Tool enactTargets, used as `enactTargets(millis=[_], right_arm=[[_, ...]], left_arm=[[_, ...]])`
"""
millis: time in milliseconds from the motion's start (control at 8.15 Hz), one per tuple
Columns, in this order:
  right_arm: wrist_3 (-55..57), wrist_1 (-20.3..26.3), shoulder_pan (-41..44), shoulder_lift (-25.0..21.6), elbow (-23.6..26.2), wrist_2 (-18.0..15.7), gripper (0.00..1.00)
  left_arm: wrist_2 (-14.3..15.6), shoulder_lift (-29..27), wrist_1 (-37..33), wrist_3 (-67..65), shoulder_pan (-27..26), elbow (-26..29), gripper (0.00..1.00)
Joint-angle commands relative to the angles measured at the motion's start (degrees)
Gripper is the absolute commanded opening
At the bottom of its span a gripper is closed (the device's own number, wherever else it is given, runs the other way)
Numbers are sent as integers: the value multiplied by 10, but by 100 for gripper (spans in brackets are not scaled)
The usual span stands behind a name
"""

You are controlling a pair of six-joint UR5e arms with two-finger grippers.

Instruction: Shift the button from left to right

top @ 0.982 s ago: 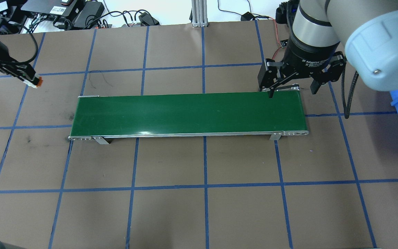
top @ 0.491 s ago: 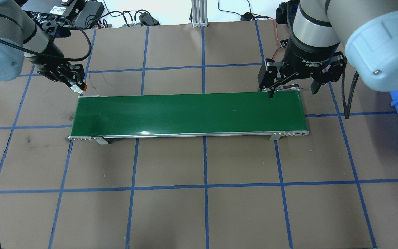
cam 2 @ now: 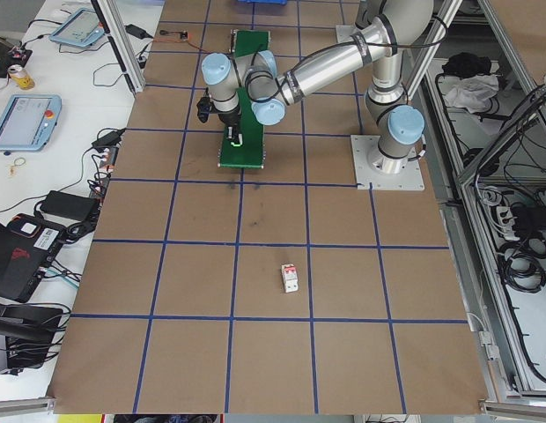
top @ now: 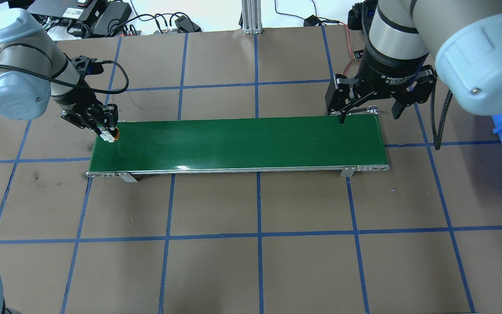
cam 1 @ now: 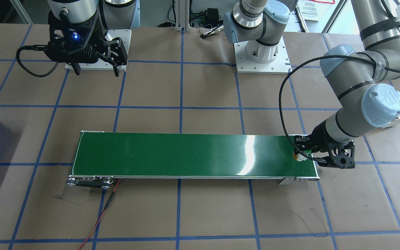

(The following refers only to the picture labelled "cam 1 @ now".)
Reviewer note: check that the green push button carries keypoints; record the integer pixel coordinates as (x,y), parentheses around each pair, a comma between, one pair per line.
(300,158)

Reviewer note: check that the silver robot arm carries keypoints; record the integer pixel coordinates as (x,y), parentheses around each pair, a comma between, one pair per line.
(352,93)
(78,8)

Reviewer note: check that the grey metal bar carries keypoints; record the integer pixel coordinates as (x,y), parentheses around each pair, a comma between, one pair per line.
(22,12)

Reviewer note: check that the silver metal cylinder tool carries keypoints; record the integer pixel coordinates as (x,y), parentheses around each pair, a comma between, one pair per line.
(214,30)

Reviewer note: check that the black power adapter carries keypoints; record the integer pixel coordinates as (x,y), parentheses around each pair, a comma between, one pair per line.
(212,15)

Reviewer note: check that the green belt conveyor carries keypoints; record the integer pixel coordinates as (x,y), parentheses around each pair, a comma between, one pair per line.
(186,156)

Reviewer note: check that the white plastic basket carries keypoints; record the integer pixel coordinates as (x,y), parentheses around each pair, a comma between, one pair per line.
(316,8)

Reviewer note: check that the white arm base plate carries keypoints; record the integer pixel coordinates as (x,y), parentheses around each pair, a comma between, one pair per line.
(125,34)
(280,66)

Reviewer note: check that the metal bar frame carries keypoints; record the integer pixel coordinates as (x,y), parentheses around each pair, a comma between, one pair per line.
(182,14)

